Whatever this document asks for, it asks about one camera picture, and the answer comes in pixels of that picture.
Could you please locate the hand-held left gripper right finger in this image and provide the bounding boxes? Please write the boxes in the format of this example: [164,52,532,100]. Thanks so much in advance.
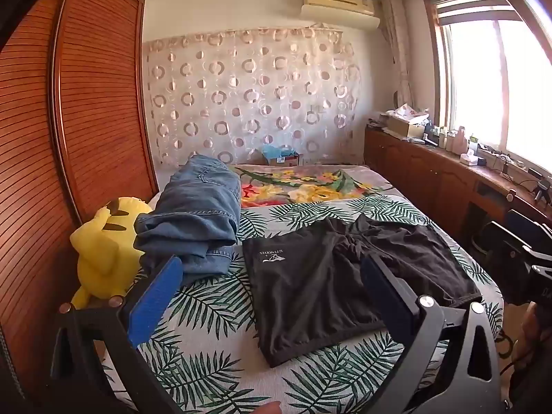
[360,252,505,414]

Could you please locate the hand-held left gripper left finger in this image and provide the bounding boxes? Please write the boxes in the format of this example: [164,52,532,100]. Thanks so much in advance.
[49,254,186,414]

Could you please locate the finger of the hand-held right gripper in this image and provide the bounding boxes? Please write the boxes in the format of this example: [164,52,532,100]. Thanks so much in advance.
[485,221,535,268]

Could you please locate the black pants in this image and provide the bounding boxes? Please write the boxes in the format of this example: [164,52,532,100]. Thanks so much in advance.
[241,213,483,368]

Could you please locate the person's right forearm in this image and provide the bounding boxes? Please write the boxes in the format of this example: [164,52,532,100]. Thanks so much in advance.
[509,356,552,414]

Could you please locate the person's right hand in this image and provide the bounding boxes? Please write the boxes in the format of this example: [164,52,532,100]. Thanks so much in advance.
[517,302,552,365]

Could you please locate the person's left hand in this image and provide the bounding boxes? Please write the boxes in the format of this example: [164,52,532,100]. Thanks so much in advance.
[241,401,282,414]

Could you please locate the leaf print bed sheet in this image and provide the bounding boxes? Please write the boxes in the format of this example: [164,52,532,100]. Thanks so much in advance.
[101,194,505,414]

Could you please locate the yellow plush toy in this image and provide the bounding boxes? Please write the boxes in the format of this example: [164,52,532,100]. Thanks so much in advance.
[70,197,152,310]

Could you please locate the white tissue box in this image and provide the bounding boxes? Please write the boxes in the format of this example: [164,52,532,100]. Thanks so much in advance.
[459,150,486,167]

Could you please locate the blue jeans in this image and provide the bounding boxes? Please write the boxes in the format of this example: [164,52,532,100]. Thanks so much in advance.
[134,154,242,286]

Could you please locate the long wooden cabinet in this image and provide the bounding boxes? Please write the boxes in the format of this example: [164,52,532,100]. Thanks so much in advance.
[364,125,552,242]

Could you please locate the floral blanket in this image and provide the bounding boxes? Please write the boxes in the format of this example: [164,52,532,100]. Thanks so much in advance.
[228,164,393,210]

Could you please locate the window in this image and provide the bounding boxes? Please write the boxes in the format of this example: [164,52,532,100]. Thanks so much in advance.
[425,0,552,177]

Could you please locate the cardboard box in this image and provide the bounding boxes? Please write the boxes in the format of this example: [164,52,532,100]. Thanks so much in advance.
[386,114,427,139]

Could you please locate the blue bag on box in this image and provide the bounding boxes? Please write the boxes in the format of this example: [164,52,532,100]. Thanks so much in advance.
[261,144,305,167]

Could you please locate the wooden slatted wardrobe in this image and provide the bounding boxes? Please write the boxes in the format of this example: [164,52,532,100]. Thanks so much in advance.
[0,0,159,397]

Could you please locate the pale window curtain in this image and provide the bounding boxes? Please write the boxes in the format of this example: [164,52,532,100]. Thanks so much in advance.
[379,0,415,108]

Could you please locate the circle pattern sheer curtain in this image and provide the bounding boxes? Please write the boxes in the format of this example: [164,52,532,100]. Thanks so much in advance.
[142,26,361,169]

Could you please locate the black cable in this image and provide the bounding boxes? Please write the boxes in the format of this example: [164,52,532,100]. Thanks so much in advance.
[495,335,520,374]

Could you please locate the wall air conditioner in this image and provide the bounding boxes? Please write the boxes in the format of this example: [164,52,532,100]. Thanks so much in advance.
[299,0,381,31]

